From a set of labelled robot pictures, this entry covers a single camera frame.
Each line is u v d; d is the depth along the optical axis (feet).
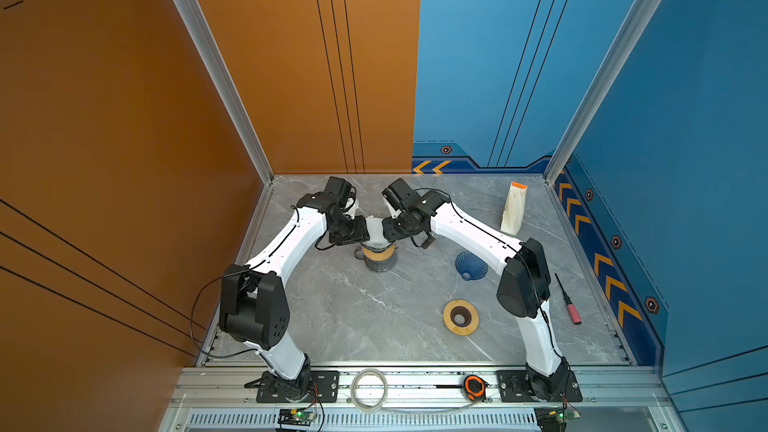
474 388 2.33
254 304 1.48
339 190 2.29
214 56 2.79
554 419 2.29
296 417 2.32
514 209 3.34
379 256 2.84
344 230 2.39
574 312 2.78
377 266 2.95
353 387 2.39
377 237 2.81
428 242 3.10
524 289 1.62
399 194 2.25
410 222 2.08
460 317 2.78
